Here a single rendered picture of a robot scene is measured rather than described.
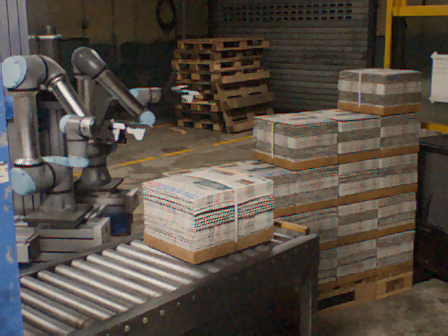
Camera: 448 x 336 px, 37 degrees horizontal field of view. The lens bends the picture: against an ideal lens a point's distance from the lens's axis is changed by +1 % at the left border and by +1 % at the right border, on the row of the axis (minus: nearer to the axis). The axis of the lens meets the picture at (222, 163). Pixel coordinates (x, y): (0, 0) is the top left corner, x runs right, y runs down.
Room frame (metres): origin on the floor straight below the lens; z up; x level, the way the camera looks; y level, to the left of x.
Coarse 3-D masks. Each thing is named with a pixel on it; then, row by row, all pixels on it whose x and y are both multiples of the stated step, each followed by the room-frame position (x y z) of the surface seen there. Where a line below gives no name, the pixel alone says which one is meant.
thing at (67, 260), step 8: (120, 240) 2.33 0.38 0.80; (128, 240) 2.33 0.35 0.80; (96, 248) 2.25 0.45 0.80; (104, 248) 2.24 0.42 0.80; (112, 248) 2.27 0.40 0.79; (72, 256) 2.17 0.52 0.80; (80, 256) 2.17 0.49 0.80; (40, 264) 2.10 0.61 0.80; (48, 264) 2.10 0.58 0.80; (56, 264) 2.09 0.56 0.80; (24, 272) 2.03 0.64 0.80; (32, 272) 2.03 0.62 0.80
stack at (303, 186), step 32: (256, 160) 3.58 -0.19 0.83; (288, 192) 3.27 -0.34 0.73; (320, 192) 3.37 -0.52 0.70; (352, 192) 3.48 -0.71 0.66; (320, 224) 3.36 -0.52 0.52; (352, 224) 3.48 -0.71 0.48; (320, 256) 3.37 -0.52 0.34; (352, 256) 3.48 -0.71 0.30; (288, 288) 3.26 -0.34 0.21; (352, 288) 3.48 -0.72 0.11; (224, 320) 3.08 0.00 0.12; (288, 320) 3.26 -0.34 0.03
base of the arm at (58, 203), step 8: (48, 192) 2.62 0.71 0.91; (56, 192) 2.62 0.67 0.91; (64, 192) 2.63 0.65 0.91; (72, 192) 2.68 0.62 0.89; (48, 200) 2.62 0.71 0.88; (56, 200) 2.61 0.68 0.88; (64, 200) 2.63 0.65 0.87; (72, 200) 2.65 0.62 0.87; (40, 208) 2.64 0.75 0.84; (48, 208) 2.60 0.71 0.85; (56, 208) 2.60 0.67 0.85; (64, 208) 2.62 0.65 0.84; (72, 208) 2.63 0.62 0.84
